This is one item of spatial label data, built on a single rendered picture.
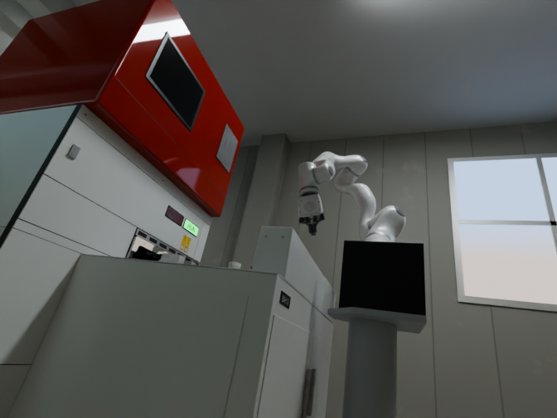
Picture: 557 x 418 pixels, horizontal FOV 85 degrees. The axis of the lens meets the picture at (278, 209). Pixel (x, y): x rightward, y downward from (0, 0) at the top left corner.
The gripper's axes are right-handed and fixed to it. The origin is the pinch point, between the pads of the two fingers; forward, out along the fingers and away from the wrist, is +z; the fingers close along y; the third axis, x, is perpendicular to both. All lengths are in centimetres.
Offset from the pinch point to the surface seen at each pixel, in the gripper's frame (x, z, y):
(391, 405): 1, 60, 19
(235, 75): 64, -199, -70
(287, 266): -39.6, 26.6, -1.1
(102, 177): -50, -7, -58
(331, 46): 49, -179, 21
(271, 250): -40.0, 22.0, -5.1
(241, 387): -46, 53, -10
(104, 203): -46, 0, -59
